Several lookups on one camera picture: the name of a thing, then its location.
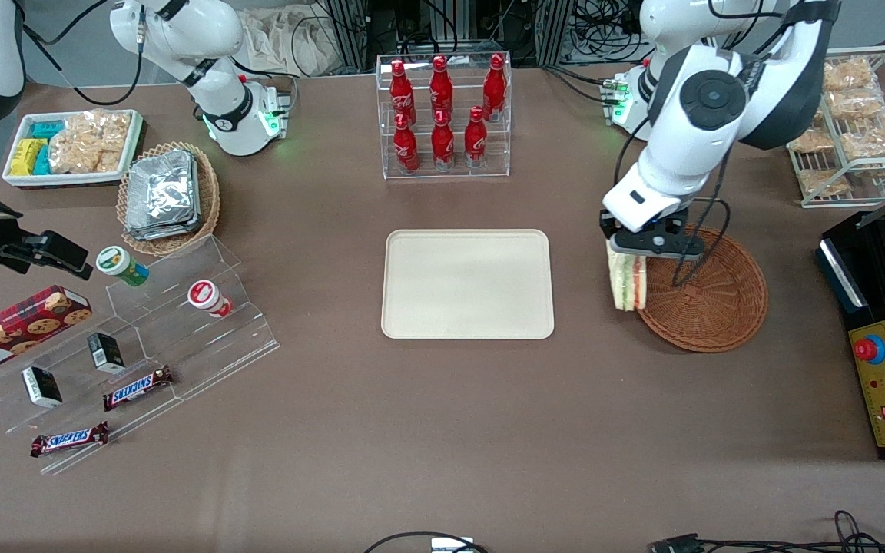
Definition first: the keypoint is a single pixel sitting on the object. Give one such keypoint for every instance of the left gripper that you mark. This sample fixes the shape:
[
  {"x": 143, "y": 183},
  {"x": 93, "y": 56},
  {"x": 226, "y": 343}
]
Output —
[{"x": 608, "y": 227}]

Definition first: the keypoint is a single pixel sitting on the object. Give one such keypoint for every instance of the triangle sandwich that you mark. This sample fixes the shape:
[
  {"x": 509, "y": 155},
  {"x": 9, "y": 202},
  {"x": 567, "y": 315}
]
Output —
[{"x": 627, "y": 280}]

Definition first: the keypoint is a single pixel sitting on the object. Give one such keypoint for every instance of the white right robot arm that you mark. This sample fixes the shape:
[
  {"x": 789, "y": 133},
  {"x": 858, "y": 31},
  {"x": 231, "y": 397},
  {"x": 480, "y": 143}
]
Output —
[{"x": 220, "y": 115}]

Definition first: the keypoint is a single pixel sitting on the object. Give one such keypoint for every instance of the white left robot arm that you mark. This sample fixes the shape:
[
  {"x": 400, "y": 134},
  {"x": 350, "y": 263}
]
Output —
[{"x": 711, "y": 115}]

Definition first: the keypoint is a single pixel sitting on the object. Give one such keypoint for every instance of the reddish-brown round wicker basket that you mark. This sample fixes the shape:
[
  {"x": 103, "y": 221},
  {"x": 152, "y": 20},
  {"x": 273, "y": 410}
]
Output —
[{"x": 719, "y": 315}]

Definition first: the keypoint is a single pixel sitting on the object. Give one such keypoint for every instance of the cream plastic tray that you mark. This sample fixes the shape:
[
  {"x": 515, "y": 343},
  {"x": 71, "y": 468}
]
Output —
[{"x": 465, "y": 284}]

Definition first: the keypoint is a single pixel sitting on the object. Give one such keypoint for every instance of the tan wicker basket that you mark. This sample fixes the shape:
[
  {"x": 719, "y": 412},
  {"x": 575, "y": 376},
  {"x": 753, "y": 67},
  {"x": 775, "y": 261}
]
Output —
[{"x": 208, "y": 200}]

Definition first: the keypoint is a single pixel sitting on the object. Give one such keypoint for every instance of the green lidded cup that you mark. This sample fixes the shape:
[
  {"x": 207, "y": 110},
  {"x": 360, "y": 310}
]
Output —
[{"x": 120, "y": 263}]

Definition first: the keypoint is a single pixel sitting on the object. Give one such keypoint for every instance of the white plastic bin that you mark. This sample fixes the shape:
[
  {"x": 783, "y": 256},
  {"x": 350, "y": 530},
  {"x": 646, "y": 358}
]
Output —
[{"x": 74, "y": 179}]

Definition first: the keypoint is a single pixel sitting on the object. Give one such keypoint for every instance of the red tartan cookie box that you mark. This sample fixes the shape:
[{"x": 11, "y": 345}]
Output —
[{"x": 20, "y": 326}]

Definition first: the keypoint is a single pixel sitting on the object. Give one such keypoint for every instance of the teal snack pack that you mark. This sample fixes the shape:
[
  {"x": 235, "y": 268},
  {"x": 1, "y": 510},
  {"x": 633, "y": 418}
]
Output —
[
  {"x": 42, "y": 161},
  {"x": 48, "y": 129}
]

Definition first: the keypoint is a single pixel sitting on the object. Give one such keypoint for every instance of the crispy snack bag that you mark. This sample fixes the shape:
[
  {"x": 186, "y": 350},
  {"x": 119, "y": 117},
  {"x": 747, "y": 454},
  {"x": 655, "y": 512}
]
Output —
[
  {"x": 850, "y": 74},
  {"x": 823, "y": 183},
  {"x": 857, "y": 104},
  {"x": 81, "y": 157},
  {"x": 101, "y": 127},
  {"x": 811, "y": 140},
  {"x": 876, "y": 140}
]

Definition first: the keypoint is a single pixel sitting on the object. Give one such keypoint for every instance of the yellow snack pack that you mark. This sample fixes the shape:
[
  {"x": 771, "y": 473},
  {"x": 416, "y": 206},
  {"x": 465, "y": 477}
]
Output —
[{"x": 26, "y": 156}]

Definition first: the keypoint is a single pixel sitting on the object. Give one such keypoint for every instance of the small black box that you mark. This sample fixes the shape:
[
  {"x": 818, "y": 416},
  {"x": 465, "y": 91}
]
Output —
[
  {"x": 41, "y": 386},
  {"x": 106, "y": 352}
]

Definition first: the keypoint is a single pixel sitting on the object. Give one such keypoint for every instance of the silver foil pack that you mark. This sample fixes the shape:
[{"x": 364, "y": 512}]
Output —
[{"x": 162, "y": 196}]

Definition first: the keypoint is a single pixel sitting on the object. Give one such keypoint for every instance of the red lidded cup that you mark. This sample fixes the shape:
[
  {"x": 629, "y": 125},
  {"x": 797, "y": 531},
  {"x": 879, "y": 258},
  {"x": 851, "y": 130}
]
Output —
[{"x": 207, "y": 297}]

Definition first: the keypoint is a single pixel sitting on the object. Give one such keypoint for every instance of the brown chocolate bar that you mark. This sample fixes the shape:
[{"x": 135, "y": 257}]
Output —
[
  {"x": 137, "y": 388},
  {"x": 70, "y": 439}
]

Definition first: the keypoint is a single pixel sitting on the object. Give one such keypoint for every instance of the red cola bottle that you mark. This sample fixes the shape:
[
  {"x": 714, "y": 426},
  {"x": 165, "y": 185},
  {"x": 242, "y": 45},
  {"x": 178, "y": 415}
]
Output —
[
  {"x": 475, "y": 138},
  {"x": 441, "y": 88},
  {"x": 442, "y": 142},
  {"x": 406, "y": 146},
  {"x": 401, "y": 92},
  {"x": 494, "y": 88}
]

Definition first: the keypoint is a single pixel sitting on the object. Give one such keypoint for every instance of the clear acrylic bottle rack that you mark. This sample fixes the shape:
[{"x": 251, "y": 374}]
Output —
[{"x": 446, "y": 175}]

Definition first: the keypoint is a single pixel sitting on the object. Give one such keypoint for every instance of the clear acrylic step stand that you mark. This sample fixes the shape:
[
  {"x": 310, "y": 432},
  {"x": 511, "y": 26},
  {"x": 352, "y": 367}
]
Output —
[{"x": 204, "y": 346}]

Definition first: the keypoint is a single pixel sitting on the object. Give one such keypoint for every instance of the beige cloth bag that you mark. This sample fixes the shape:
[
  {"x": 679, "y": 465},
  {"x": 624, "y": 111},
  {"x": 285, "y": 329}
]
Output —
[{"x": 289, "y": 38}]

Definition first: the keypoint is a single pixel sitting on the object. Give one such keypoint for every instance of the black machine with yellow panel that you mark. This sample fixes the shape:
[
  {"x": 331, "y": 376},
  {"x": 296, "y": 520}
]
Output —
[{"x": 884, "y": 384}]

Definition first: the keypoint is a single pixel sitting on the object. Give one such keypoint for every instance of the white plug box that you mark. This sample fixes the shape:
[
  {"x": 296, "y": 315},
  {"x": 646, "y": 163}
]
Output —
[{"x": 452, "y": 546}]

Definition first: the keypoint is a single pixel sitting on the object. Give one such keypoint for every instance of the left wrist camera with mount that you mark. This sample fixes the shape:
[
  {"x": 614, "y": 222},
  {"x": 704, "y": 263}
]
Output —
[{"x": 657, "y": 242}]

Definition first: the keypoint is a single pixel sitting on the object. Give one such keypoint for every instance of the aluminium frame post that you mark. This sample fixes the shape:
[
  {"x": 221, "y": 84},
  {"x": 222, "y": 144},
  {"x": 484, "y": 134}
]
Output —
[
  {"x": 554, "y": 31},
  {"x": 346, "y": 31}
]

